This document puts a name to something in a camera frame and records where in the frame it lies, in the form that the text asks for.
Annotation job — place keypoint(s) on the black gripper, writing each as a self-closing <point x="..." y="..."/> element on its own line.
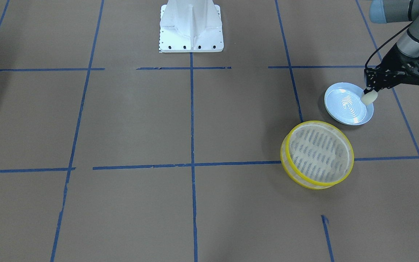
<point x="394" y="60"/>

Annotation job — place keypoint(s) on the white steamed bun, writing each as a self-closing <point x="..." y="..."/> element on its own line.
<point x="369" y="97"/>

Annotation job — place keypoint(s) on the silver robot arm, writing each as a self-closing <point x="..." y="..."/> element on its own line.
<point x="392" y="11"/>

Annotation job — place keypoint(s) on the yellow rimmed bamboo steamer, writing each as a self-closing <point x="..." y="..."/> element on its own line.
<point x="316" y="155"/>

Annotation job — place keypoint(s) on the light blue round plate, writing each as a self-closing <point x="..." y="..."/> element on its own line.
<point x="343" y="102"/>

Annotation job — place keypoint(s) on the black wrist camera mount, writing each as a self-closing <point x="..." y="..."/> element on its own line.
<point x="408" y="70"/>

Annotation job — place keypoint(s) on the white camera mast base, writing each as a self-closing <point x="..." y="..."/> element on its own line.
<point x="190" y="26"/>

